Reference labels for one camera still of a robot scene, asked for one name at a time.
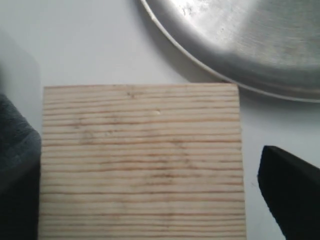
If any light wooden cube block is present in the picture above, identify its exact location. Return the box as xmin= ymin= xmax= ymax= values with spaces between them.
xmin=38 ymin=83 xmax=247 ymax=240

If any round stainless steel plate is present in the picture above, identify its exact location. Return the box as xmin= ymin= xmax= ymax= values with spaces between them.
xmin=141 ymin=0 xmax=320 ymax=103

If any grey fluffy towel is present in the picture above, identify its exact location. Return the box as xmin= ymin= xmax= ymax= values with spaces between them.
xmin=0 ymin=92 xmax=42 ymax=201

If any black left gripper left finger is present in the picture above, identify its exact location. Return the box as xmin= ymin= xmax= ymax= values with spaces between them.
xmin=0 ymin=162 xmax=41 ymax=240

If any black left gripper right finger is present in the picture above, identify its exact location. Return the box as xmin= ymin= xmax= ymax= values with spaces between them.
xmin=257 ymin=145 xmax=320 ymax=240

